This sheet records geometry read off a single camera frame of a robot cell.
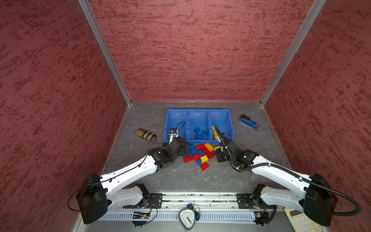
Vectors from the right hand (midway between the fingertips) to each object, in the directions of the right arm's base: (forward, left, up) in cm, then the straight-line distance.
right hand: (218, 154), depth 83 cm
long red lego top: (+7, +8, -5) cm, 12 cm away
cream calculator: (-33, -35, -6) cm, 49 cm away
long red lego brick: (0, +18, -7) cm, 19 cm away
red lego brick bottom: (-5, +8, -6) cm, 11 cm away
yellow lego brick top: (+7, +3, -6) cm, 10 cm away
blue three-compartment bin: (+27, +12, -7) cm, 30 cm away
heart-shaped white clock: (-30, +18, -3) cm, 35 cm away
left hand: (+3, +23, +6) cm, 23 cm away
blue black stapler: (+29, -27, -6) cm, 40 cm away
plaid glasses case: (+17, +47, -3) cm, 50 cm away
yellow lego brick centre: (-1, +8, -5) cm, 10 cm away
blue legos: (+16, +10, -5) cm, 20 cm away
